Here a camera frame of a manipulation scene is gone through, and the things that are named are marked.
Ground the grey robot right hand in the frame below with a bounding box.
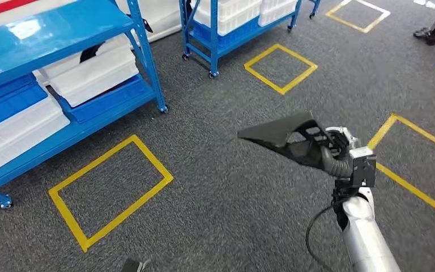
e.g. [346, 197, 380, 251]
[298, 125, 359, 179]

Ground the black plastic licence plate frame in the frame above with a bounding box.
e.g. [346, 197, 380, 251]
[237, 110, 338, 172]

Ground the blue metal shelf rack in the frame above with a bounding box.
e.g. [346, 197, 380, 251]
[178, 0, 321, 79]
[0, 0, 169, 210]

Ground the person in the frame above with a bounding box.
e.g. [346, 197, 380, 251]
[412, 0, 435, 46]

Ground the white car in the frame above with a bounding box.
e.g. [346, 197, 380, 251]
[0, 0, 182, 43]

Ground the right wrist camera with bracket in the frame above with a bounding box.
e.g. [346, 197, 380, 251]
[334, 146, 377, 189]

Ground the black camera cable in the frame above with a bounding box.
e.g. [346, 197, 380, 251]
[305, 197, 351, 272]

